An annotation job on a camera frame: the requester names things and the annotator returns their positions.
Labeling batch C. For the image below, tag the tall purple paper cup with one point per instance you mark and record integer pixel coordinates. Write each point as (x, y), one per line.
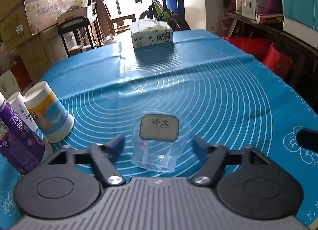
(20, 145)

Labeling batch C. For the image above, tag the orange and blue paper cup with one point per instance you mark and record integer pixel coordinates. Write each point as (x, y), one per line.
(52, 118)

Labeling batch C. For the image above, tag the white green carton box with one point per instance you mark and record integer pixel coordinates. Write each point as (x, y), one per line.
(246, 8)

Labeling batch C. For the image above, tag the black bicycle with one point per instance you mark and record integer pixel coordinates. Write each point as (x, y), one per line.
(158, 11)

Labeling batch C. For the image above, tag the clear plastic cup with label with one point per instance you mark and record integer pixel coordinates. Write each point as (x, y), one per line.
(159, 139)

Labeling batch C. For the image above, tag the black metal rack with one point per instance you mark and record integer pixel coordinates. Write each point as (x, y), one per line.
(77, 19)

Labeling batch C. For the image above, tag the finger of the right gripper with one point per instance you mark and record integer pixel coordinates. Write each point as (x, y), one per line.
(308, 139)

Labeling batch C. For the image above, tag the white tissue pack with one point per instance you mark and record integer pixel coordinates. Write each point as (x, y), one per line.
(148, 32)

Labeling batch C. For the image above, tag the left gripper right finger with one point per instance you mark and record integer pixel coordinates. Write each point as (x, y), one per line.
(212, 156)

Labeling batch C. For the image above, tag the blue silicone baking mat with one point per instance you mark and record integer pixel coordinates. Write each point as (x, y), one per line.
(227, 96)

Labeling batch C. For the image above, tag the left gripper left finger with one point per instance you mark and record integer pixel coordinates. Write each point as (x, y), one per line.
(103, 157)

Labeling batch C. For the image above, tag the white chest freezer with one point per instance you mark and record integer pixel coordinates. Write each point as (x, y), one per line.
(206, 15)

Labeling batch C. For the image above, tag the large cardboard box top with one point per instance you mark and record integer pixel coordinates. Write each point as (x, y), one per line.
(23, 19)

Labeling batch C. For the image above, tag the lower cardboard box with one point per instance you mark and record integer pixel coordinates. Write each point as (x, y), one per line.
(41, 52)

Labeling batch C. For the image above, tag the white purple paper cup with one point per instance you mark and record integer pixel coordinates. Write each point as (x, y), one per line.
(16, 101)

